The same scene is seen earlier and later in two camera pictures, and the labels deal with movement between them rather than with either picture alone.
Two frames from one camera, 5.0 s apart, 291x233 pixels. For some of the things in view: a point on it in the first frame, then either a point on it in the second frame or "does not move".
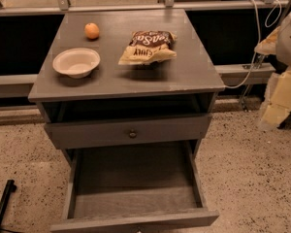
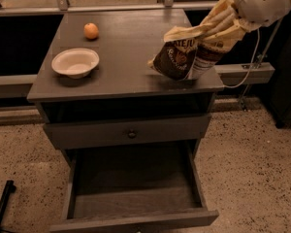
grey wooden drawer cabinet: [170, 100] does not move
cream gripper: [289, 44] → [264, 4]
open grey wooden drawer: [143, 185] does not move
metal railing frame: [18, 85] does not move
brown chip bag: [149, 47] → [181, 55]
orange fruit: [91, 30] does not move
